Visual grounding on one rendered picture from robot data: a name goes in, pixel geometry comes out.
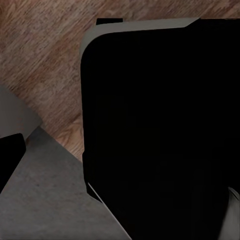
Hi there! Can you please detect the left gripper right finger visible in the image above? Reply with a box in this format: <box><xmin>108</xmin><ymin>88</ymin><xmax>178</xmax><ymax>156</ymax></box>
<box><xmin>224</xmin><ymin>133</ymin><xmax>240</xmax><ymax>173</ymax></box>

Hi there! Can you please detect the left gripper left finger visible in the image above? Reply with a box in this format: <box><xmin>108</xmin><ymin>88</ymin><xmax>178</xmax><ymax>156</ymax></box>
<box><xmin>0</xmin><ymin>133</ymin><xmax>26</xmax><ymax>193</ymax></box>

